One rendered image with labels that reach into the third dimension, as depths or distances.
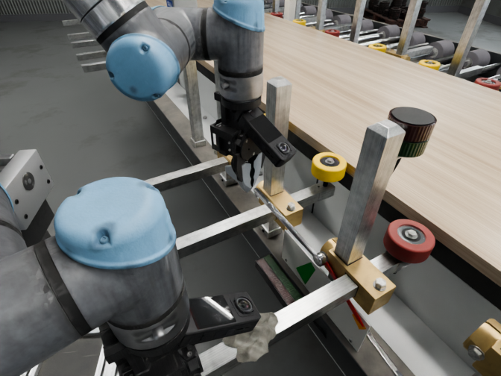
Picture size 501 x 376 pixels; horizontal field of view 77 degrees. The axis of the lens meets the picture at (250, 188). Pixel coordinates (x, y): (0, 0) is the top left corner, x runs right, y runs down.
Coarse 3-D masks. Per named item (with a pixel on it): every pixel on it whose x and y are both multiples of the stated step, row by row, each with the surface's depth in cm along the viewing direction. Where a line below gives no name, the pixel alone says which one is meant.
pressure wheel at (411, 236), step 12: (396, 228) 57; (408, 228) 58; (420, 228) 57; (384, 240) 58; (396, 240) 55; (408, 240) 55; (420, 240) 55; (432, 240) 55; (396, 252) 55; (408, 252) 54; (420, 252) 53
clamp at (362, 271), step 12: (336, 240) 60; (336, 264) 57; (360, 264) 55; (372, 264) 55; (336, 276) 58; (348, 276) 55; (360, 276) 54; (372, 276) 54; (384, 276) 54; (360, 288) 53; (372, 288) 52; (360, 300) 54; (372, 300) 51; (384, 300) 53; (372, 312) 53
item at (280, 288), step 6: (264, 264) 76; (264, 270) 75; (270, 270) 75; (270, 276) 73; (276, 276) 73; (276, 282) 72; (276, 288) 71; (282, 288) 71; (282, 294) 70; (288, 294) 70; (288, 300) 69
